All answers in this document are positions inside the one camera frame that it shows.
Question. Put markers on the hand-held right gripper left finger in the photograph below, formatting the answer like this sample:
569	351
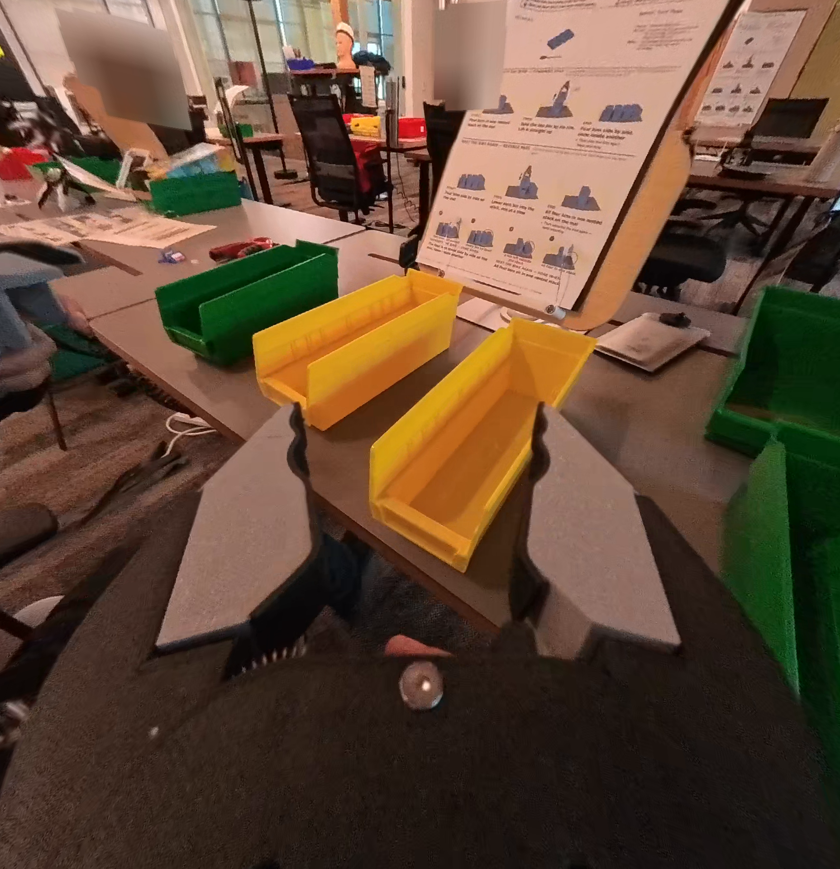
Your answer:
243	543

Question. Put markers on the loose printed papers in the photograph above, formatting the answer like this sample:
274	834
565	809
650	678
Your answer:
114	227

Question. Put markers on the green plastic bin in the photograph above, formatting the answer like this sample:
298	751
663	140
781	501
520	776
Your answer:
807	577
196	193
270	319
793	366

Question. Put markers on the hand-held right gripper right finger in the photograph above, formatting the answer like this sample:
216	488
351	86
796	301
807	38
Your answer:
596	543

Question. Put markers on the red and black tool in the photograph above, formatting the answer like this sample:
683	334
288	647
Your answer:
240	250

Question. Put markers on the person's dark clothing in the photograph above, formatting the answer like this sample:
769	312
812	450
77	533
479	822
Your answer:
345	577

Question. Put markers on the small black clip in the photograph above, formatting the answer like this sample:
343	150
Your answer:
676	319

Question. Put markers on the red plastic bin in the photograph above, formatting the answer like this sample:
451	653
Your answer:
410	127

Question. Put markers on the mannequin head with white cap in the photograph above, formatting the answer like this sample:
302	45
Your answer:
345	44

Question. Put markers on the small blue item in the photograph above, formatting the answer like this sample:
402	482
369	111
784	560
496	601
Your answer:
170	256

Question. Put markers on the printed instruction sheet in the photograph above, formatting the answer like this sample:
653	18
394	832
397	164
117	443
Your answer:
562	170

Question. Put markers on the yellow plastic bin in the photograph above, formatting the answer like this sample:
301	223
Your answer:
461	475
366	380

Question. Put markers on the wooden display board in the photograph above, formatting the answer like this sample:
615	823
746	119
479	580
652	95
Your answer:
651	224

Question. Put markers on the black office chair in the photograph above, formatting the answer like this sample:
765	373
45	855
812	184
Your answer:
442	142
685	251
335	156

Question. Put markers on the wall instruction poster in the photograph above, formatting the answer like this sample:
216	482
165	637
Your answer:
759	68

